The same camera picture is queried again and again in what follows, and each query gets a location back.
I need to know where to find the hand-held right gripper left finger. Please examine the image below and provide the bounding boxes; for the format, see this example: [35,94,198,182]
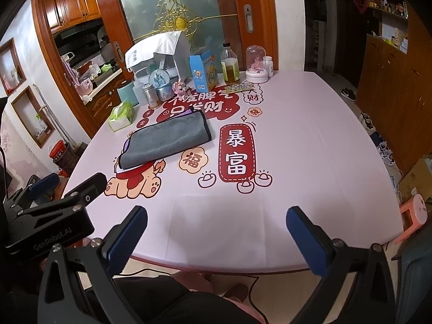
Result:
[36,205,149,324]

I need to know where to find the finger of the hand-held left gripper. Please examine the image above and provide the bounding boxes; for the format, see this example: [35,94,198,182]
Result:
[63,172,108,210]
[28,172,60,200]

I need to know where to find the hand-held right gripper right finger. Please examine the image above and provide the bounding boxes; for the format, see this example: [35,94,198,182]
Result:
[285,205,399,324]

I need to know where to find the grey towel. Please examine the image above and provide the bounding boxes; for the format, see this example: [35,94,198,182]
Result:
[118,109,212,170]

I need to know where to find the red bin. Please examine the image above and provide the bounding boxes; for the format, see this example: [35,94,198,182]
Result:
[49,140,70,163]

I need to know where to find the person's dark pants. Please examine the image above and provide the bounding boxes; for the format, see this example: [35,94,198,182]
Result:
[77,275,267,324]

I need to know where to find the green tissue pack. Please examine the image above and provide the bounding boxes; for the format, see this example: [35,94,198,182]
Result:
[107,100,135,132]

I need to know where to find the pink slipper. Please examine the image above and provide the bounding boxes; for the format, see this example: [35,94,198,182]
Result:
[223,283,250,303]

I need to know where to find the teal paper roll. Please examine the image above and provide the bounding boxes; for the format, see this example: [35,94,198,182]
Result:
[117,80,140,107]

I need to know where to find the pink printed tablecloth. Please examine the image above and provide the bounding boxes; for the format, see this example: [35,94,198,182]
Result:
[62,70,406,275]

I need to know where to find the small metal can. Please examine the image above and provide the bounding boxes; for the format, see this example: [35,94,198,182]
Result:
[143,84,160,109]

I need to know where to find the white plastic bottle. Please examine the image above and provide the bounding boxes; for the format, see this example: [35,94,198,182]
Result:
[132,68,151,106]

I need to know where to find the pink plastic stool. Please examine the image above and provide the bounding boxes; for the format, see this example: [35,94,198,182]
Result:
[393,194,428,244]

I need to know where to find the grey chair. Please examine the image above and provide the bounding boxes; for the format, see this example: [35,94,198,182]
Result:
[394,233,432,324]

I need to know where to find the white sneaker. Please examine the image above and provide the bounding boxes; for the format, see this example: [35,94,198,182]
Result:
[358,112,376,131]
[377,141,396,167]

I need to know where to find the snow globe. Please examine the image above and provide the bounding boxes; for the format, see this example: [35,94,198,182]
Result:
[149,69,176,102]

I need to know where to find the cardboard box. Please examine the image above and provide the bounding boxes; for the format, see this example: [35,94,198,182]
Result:
[398,155,432,204]

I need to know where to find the pink toy figure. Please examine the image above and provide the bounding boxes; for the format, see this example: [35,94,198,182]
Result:
[172,79,190,96]

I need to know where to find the white covered appliance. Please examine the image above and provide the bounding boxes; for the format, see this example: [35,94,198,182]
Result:
[125,31,191,79]

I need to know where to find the black range hood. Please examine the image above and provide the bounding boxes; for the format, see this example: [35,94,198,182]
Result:
[59,18,105,41]

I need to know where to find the blue carton box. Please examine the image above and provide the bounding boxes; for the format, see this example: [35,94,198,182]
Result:
[189,50,218,90]

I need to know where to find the pill blister pack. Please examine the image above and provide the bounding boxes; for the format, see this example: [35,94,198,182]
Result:
[225,82,256,94]

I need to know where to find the wooden cabinet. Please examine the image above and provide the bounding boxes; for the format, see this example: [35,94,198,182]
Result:
[356,34,432,176]

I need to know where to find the wooden kitchen cabinets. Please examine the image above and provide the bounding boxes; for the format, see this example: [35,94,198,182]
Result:
[42,0,102,33]

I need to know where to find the clear oil bottle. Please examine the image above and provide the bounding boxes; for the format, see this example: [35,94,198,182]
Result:
[221,43,241,86]

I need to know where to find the glass dome with pink flowers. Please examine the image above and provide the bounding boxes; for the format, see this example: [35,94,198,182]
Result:
[245,45,269,84]

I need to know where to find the glass sliding door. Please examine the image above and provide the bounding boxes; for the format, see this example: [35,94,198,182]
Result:
[90,0,278,75]

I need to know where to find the black cable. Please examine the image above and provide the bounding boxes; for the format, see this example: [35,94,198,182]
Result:
[116,268,275,324]

